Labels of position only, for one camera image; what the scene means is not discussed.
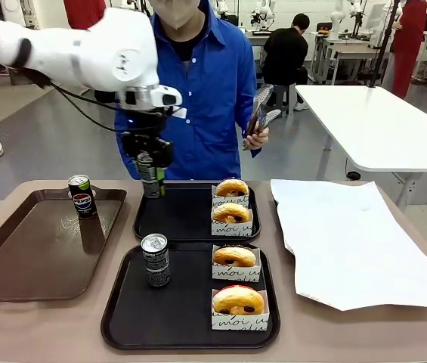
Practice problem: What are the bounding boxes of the seated person in black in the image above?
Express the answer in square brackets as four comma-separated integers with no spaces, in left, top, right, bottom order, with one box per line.
[262,13,310,110]

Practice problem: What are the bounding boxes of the large white paper sheet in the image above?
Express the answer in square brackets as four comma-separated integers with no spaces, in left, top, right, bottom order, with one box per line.
[269,178,427,312]

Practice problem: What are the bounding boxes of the silver metal tongs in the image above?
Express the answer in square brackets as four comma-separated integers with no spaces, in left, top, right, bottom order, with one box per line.
[246,83,283,150]

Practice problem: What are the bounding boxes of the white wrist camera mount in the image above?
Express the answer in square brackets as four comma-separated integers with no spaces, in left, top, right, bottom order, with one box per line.
[150,85,188,119]

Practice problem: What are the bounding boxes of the person in blue shirt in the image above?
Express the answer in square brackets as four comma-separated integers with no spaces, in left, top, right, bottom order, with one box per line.
[114,0,258,182]

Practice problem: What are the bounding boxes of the white table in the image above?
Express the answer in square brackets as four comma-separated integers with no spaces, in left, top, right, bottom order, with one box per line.
[295,83,427,213]

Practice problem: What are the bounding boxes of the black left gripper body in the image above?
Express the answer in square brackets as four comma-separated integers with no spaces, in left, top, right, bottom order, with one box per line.
[121,109,175,167]

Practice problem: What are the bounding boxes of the white background desk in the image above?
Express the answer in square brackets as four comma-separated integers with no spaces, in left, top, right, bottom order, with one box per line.
[309,29,391,86]

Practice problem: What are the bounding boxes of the black stand pole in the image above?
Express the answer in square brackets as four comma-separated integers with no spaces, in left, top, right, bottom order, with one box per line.
[367,0,403,90]

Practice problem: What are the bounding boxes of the person's left hand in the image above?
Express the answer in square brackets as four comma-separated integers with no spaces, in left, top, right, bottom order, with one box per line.
[242,126,271,152]

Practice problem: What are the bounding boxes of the brown plastic serving tray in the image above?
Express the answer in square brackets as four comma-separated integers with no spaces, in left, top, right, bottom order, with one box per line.
[0,188,128,303]

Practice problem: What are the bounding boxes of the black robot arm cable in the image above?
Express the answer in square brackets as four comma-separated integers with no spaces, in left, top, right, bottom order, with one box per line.
[20,67,138,133]

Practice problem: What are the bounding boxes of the glazed donut with chocolate dots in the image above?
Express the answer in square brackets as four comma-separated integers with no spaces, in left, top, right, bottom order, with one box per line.
[211,202,252,224]
[215,178,250,198]
[212,244,258,268]
[212,285,266,315]

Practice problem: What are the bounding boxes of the grey stool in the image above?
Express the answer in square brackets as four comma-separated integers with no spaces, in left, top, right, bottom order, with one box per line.
[269,83,300,114]

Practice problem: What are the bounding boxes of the white script-printed paper donut box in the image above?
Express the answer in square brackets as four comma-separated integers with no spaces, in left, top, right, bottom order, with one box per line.
[211,184,251,209]
[211,244,262,281]
[210,211,254,237]
[210,289,271,332]

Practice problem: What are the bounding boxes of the standing person in red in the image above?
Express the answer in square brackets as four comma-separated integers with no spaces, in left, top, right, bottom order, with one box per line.
[388,0,427,99]

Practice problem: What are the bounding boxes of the black plastic tray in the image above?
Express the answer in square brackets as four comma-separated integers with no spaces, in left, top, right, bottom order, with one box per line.
[100,241,281,351]
[132,181,261,243]

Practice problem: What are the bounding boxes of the black Pepsi can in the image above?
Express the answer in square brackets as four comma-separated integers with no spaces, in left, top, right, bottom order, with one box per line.
[140,233,172,289]
[135,152,161,200]
[67,174,98,219]

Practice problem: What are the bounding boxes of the person in red apron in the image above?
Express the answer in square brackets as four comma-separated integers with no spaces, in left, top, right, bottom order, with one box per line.
[63,0,107,29]

